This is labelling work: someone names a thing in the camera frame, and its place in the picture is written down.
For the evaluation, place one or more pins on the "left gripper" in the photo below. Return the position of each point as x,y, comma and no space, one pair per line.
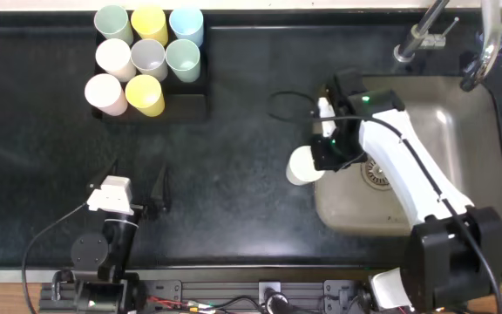
143,210

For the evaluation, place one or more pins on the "white cup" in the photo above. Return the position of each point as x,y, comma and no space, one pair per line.
303,168

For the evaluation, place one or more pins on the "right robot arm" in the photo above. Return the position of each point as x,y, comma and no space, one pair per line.
399,161

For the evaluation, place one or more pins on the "yellow cup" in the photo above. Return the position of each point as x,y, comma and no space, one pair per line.
145,94
149,22

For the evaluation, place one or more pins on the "black tray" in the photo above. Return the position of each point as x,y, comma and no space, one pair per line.
190,104

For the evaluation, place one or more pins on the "grey cup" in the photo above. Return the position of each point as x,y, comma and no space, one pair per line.
148,59

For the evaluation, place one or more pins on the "green cup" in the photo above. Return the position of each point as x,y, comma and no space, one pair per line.
113,22
183,59

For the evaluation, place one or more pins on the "blue cup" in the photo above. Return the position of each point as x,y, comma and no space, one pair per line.
186,24

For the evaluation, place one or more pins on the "steel tap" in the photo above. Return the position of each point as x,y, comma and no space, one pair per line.
412,39

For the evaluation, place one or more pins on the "steel sink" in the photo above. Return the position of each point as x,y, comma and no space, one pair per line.
460,144

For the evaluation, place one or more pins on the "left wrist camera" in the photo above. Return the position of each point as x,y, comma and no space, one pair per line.
111,196

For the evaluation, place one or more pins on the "mounting rail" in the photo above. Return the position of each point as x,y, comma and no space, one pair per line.
216,292

